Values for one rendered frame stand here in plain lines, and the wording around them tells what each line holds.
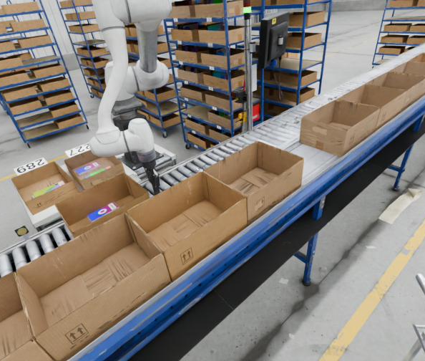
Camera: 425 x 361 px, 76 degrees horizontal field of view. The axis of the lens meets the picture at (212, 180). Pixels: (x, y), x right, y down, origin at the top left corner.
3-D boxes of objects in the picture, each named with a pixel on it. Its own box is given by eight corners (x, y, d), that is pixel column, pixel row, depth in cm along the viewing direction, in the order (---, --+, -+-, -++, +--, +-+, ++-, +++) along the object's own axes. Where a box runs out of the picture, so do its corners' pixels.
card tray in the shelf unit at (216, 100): (205, 103, 294) (204, 94, 289) (225, 95, 309) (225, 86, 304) (232, 110, 268) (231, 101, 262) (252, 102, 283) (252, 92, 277)
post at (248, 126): (252, 135, 237) (250, 18, 186) (256, 136, 234) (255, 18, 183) (242, 140, 231) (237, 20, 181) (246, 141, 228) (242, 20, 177)
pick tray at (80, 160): (105, 156, 212) (101, 145, 207) (126, 174, 187) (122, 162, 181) (68, 171, 198) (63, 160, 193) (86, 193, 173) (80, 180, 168)
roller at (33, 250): (37, 243, 148) (33, 236, 145) (64, 310, 113) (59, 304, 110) (27, 248, 145) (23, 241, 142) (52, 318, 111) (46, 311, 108)
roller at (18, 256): (24, 250, 144) (19, 243, 141) (48, 321, 110) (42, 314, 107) (13, 255, 142) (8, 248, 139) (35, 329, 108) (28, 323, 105)
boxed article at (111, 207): (87, 217, 153) (86, 215, 152) (114, 203, 161) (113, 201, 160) (92, 223, 148) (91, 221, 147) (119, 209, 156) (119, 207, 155)
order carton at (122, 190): (131, 194, 168) (124, 171, 158) (156, 216, 148) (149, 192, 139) (66, 228, 148) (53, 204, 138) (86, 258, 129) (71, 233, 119)
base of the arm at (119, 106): (102, 106, 184) (99, 98, 180) (134, 97, 192) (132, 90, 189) (109, 114, 171) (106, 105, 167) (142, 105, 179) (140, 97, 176)
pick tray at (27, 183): (60, 172, 199) (54, 160, 193) (79, 193, 174) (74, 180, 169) (18, 190, 184) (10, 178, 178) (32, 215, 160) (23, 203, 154)
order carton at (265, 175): (257, 166, 156) (257, 140, 146) (302, 187, 136) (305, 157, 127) (204, 198, 136) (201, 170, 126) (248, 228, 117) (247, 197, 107)
